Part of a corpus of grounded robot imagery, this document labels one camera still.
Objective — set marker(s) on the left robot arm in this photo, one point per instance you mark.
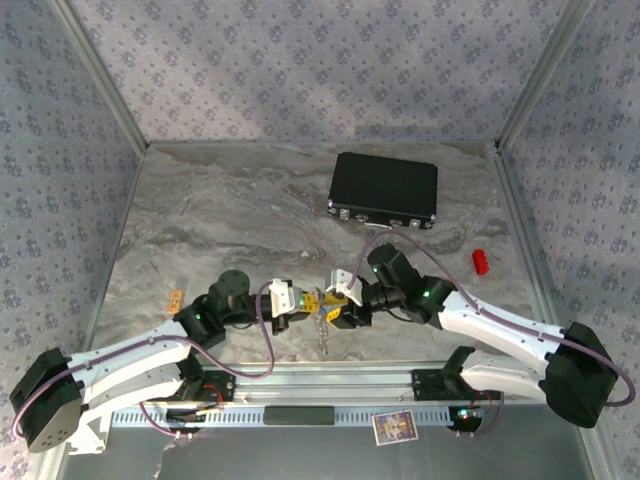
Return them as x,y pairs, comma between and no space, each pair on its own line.
125,360

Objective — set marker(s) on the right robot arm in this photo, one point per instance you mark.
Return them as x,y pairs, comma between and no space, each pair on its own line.
500,325

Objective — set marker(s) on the small orange block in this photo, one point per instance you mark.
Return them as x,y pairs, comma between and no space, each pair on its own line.
176,302

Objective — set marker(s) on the black hard case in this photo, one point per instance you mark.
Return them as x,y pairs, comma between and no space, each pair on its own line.
385,187

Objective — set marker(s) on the red studded toy brick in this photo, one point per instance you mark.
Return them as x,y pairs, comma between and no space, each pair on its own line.
481,261

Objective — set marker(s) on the small card with picture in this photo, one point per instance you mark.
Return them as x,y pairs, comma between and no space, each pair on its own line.
395,427

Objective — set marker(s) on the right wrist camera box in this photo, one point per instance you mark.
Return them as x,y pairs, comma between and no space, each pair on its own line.
344,285

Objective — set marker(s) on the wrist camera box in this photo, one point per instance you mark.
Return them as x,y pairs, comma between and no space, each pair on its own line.
285,297
344,285

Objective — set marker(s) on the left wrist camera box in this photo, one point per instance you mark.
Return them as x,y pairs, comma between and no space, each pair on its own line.
285,297

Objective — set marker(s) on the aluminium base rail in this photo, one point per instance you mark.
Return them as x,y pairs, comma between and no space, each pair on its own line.
325,385

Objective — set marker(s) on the black left mount plate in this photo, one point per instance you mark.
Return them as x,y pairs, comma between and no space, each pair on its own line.
225,385

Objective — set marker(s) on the black mount plate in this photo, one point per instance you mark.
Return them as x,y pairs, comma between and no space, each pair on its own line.
225,385
425,385

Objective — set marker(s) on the black right mount plate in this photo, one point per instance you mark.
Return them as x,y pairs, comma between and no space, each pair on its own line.
425,385

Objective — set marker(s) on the aluminium side rail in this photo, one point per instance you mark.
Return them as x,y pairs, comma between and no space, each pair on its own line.
129,200
517,200

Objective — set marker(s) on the white plastic bracket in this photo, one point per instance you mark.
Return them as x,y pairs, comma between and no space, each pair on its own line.
92,442

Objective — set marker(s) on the aluminium frame post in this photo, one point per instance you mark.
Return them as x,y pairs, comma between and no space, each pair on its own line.
542,75

